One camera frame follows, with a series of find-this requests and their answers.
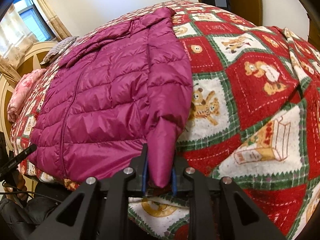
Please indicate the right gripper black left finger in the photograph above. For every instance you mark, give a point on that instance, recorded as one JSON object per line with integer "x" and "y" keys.
{"x": 98, "y": 208}

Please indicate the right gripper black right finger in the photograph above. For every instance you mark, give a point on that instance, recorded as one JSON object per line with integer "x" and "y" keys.
{"x": 219, "y": 208}

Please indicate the magenta puffer down jacket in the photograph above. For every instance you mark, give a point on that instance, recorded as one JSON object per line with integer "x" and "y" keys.
{"x": 128, "y": 85}

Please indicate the pink floral folded quilt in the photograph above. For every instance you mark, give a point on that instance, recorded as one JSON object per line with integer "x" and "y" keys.
{"x": 21, "y": 93}

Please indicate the cream wooden headboard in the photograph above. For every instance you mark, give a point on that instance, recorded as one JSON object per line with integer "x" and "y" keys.
{"x": 30, "y": 62}

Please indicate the sheer patterned curtain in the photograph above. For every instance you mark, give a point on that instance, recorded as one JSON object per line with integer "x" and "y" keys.
{"x": 16, "y": 39}

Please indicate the striped grey pillow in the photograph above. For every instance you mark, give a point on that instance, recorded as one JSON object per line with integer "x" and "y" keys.
{"x": 58, "y": 49}

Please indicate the beige floral curtain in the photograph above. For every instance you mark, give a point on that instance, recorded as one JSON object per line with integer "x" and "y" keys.
{"x": 52, "y": 20}

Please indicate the window with blue frame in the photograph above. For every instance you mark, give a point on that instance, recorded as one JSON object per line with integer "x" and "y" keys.
{"x": 33, "y": 20}

